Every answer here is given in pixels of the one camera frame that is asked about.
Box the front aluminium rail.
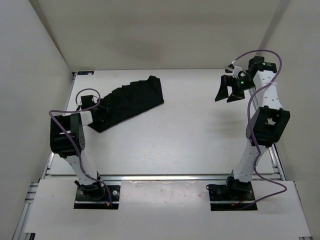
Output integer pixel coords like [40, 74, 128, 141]
[42, 174, 237, 181]

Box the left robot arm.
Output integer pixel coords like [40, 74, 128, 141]
[48, 95, 111, 200]

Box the black pleated skirt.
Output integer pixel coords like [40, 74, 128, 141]
[89, 75, 165, 133]

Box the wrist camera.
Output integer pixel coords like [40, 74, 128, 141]
[228, 63, 243, 78]
[76, 98, 87, 109]

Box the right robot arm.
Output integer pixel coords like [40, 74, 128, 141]
[208, 56, 291, 201]

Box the left aluminium rail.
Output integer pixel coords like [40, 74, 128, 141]
[12, 74, 76, 240]

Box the left blue corner label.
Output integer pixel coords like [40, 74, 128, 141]
[77, 71, 94, 76]

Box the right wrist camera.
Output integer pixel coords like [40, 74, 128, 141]
[228, 63, 243, 78]

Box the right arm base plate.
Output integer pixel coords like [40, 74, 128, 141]
[206, 182, 258, 212]

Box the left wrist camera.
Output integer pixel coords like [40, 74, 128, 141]
[76, 98, 87, 109]

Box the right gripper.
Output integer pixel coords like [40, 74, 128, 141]
[214, 75, 256, 103]

